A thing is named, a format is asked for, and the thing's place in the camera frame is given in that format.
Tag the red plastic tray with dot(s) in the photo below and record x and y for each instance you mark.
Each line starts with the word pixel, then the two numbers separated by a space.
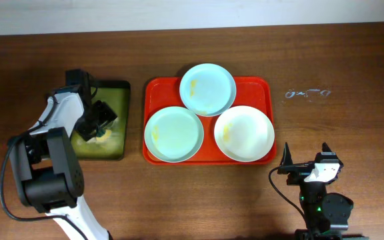
pixel 252 91

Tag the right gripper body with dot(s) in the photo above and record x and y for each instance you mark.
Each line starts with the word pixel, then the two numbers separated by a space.
pixel 296 174

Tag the light blue plate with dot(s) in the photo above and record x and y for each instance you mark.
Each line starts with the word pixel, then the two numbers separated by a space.
pixel 207 89

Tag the white plate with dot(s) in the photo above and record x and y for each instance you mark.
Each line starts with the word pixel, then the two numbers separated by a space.
pixel 244 134

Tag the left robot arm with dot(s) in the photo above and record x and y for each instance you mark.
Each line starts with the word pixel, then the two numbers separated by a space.
pixel 47 173

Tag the pale green plate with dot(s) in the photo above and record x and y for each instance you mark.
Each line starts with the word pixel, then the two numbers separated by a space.
pixel 173 134

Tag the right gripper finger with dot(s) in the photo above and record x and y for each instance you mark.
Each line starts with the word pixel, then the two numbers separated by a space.
pixel 325 148
pixel 286 159

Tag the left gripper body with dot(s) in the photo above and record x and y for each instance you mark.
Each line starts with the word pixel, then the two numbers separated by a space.
pixel 96 121

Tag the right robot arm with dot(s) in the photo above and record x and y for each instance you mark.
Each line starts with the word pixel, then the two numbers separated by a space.
pixel 325 214

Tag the yellow green sponge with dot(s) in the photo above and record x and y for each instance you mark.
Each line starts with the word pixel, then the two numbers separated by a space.
pixel 103 135

